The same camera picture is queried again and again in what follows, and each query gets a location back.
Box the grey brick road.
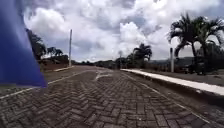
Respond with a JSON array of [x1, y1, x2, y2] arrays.
[[0, 65, 224, 128]]

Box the brown earth verge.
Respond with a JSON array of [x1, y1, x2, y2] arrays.
[[39, 63, 76, 73]]

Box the pale concrete kerb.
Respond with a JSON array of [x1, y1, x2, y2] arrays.
[[119, 68, 224, 98]]

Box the grey ground strip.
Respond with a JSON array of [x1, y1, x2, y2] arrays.
[[143, 68, 224, 88]]

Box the dark trees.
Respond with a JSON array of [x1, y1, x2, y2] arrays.
[[25, 28, 70, 66]]

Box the blue flag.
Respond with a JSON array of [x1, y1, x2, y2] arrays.
[[0, 0, 48, 89]]

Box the pale pole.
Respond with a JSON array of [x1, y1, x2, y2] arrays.
[[169, 47, 175, 74], [68, 28, 73, 68]]

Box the row of trees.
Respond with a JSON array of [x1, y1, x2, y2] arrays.
[[73, 59, 128, 70]]

